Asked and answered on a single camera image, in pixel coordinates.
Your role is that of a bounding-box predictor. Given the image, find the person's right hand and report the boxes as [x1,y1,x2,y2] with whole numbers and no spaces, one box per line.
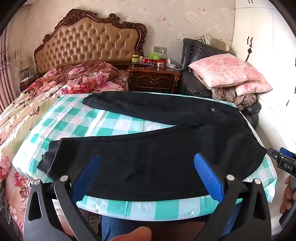
[279,176,296,214]

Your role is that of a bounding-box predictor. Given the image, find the red floral blanket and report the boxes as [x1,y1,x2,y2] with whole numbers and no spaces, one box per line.
[22,61,129,96]

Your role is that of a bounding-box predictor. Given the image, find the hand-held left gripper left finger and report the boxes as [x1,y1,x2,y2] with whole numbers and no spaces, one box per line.
[24,154,102,241]

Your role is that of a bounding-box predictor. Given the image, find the white wardrobe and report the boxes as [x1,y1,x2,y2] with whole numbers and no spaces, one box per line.
[232,0,296,130]

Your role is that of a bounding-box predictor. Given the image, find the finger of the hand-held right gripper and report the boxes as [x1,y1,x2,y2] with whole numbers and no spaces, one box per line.
[267,147,296,161]

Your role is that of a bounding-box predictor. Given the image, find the dark wooden nightstand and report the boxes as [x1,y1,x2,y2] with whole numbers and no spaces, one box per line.
[126,62,182,94]

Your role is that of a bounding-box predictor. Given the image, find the red flat box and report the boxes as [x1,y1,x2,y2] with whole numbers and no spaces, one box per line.
[143,58,167,67]

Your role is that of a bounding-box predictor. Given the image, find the small pink floral pillow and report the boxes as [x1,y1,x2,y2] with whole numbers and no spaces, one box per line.
[235,79,273,97]

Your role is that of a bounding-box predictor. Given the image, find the black leather armchair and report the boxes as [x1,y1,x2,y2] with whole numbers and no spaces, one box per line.
[179,38,262,128]

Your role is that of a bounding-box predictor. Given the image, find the red tassel charm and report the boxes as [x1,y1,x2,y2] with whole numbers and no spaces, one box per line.
[246,37,253,62]

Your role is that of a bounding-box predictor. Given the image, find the cluttered wooden bedside table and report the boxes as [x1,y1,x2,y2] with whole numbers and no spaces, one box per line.
[19,65,41,92]

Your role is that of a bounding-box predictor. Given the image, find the large pink floral pillow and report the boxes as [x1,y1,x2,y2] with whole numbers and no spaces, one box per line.
[188,54,260,89]

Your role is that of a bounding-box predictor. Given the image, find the pink curtain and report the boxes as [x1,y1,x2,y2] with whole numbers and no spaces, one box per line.
[0,28,25,114]

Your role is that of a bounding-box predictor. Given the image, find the white power strip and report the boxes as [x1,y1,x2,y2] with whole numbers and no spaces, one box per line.
[166,57,184,70]

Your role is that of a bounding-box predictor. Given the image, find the green white checkered tablecloth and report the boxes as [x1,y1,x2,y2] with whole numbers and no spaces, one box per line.
[13,93,278,220]

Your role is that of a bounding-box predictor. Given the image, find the cream cushion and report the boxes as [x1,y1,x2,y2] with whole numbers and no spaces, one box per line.
[207,37,230,52]

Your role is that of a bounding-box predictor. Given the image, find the plaid folded blanket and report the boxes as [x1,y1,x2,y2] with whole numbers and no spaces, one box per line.
[211,87,258,110]

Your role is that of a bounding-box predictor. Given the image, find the cream floral quilt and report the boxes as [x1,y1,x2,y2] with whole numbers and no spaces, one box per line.
[0,88,62,233]

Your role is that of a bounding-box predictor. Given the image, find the person's legs in blue jeans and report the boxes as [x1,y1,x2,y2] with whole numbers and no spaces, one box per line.
[99,203,242,241]

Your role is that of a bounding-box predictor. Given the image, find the black pants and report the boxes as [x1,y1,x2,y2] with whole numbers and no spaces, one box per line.
[37,91,267,202]

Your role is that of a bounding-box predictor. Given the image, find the tufted leather carved headboard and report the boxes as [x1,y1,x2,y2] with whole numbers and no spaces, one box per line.
[34,9,148,75]

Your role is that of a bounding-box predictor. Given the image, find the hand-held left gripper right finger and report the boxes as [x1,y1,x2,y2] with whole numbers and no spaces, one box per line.
[192,153,272,241]

